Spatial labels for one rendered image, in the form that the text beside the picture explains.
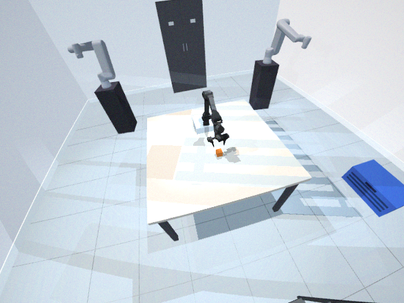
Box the orange block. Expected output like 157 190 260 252
216 148 223 157

